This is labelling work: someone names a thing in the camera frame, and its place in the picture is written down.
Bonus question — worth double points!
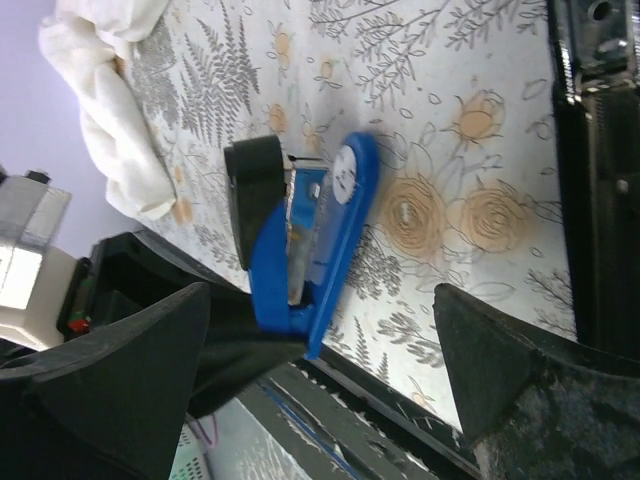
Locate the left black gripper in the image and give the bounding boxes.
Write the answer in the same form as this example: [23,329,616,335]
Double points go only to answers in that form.
[56,135,305,417]

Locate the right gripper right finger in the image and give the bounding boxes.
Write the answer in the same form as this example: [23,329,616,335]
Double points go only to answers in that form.
[434,283,639,479]

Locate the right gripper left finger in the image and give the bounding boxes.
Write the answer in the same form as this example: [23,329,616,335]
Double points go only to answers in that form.
[1,283,210,479]

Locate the blue stapler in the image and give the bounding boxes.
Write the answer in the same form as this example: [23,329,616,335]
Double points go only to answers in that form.
[248,132,380,359]

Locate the white cloth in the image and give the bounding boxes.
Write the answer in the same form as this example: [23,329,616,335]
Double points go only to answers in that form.
[38,1,176,220]

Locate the floral tablecloth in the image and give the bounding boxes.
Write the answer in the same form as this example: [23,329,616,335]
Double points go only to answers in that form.
[119,1,575,425]

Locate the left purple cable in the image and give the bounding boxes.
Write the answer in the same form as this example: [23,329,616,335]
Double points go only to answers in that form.
[192,414,221,449]

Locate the white slotted cable duct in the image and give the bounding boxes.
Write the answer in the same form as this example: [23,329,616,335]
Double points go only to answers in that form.
[169,423,212,480]

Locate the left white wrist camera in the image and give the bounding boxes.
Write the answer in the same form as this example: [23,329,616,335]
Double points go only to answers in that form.
[1,170,89,351]

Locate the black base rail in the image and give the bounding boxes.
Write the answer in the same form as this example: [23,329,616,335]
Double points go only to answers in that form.
[547,0,639,359]

